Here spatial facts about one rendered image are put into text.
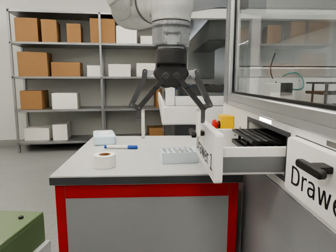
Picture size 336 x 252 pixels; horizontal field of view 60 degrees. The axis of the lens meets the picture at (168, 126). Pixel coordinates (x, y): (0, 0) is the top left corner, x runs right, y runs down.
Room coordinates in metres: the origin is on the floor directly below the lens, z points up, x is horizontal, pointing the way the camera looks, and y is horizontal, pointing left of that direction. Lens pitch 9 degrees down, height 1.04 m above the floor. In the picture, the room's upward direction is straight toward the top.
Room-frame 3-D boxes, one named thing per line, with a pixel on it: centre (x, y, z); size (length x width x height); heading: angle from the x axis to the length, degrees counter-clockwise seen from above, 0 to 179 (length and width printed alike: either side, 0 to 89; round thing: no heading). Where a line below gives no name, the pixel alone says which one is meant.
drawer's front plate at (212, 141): (0.74, -0.10, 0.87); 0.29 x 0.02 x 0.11; 3
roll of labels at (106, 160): (0.93, 0.21, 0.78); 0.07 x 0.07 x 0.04
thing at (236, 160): (0.75, -0.31, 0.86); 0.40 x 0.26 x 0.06; 93
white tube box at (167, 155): (1.00, -0.04, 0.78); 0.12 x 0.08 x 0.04; 99
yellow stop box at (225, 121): (1.08, -0.21, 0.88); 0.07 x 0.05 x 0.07; 3
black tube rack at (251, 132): (0.75, -0.30, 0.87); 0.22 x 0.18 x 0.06; 93
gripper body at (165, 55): (0.71, -0.01, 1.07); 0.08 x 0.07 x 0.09; 93
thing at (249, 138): (0.75, -0.20, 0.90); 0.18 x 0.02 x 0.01; 3
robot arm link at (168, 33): (0.71, -0.01, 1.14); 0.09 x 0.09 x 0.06
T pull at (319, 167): (0.44, -0.23, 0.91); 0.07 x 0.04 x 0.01; 3
